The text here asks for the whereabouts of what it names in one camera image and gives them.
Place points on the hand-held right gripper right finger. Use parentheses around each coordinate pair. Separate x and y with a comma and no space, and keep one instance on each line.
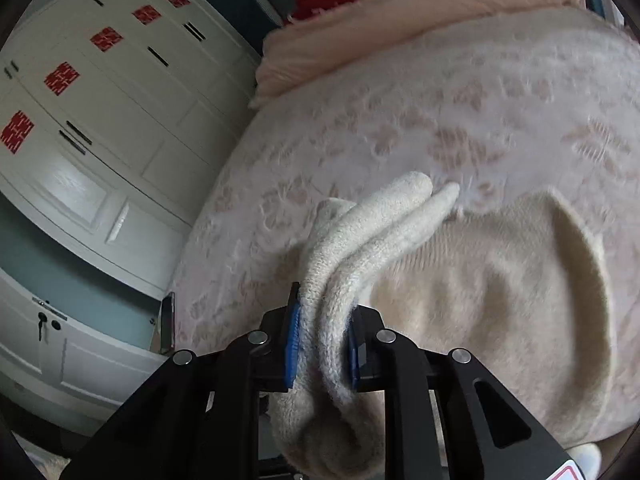
(354,365)

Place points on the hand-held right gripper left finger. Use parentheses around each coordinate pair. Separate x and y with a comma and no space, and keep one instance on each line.
(292,355)

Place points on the cream knit sweater black hearts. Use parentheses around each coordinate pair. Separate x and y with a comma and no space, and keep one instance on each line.
(500,310)

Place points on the dark flat device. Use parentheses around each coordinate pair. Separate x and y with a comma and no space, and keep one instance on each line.
(167,322)

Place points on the white cabinet with key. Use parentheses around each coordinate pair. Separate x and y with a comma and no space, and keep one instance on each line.
(100,360)

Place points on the bed with floral cover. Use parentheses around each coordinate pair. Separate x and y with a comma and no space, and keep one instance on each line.
(400,125)

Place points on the white rounded object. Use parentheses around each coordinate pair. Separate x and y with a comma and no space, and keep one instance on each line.
(585,460)

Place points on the white wardrobe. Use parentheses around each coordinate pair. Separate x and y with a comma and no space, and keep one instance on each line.
(125,125)

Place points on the pink duvet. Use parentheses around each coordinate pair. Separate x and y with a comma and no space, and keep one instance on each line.
(400,20)

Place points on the red cloth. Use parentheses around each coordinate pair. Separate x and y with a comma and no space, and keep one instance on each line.
(320,2)

